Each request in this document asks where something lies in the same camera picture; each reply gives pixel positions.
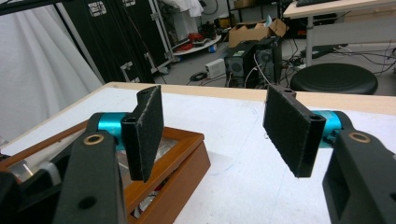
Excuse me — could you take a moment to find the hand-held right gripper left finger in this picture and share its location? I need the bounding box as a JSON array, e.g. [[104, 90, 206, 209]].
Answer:
[[51, 84, 165, 224]]

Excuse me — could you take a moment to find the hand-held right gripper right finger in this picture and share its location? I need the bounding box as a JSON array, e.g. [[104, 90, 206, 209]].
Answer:
[[262, 83, 396, 224]]

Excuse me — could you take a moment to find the wooden box with glass lid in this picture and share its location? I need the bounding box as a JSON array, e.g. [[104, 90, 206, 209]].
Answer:
[[0, 119, 212, 224]]

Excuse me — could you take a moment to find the black round stool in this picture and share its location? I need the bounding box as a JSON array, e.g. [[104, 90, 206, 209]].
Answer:
[[290, 63, 379, 96]]

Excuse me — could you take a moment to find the white curtain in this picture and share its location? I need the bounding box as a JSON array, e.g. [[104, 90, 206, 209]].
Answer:
[[0, 4, 104, 146]]

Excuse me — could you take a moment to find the white table mat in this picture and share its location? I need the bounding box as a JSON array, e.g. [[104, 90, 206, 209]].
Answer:
[[0, 86, 396, 224]]

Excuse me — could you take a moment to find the black flight case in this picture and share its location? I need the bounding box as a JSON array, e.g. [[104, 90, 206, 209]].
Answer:
[[62, 0, 176, 84]]

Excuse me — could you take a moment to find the white desk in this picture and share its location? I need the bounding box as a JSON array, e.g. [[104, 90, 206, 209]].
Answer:
[[282, 0, 396, 68]]

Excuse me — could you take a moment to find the black computer tower green label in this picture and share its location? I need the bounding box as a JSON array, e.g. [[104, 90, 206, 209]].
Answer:
[[223, 41, 260, 89]]

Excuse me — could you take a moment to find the white power supply box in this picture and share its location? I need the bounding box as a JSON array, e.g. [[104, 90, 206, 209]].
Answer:
[[205, 58, 227, 79]]

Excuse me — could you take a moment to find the white round table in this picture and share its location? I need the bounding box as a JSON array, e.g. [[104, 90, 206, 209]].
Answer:
[[172, 34, 222, 57]]

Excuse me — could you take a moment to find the open cardboard box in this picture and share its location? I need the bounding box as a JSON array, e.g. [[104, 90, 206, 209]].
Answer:
[[228, 18, 289, 49]]

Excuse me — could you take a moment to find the white cloth cover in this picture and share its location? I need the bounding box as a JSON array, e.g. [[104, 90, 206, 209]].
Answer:
[[162, 0, 205, 41]]

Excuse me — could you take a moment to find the coiled black cable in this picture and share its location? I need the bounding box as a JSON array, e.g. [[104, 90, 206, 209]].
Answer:
[[189, 71, 209, 83]]

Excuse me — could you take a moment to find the red cable bundle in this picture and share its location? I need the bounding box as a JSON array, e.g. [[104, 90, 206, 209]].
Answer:
[[177, 32, 206, 52]]

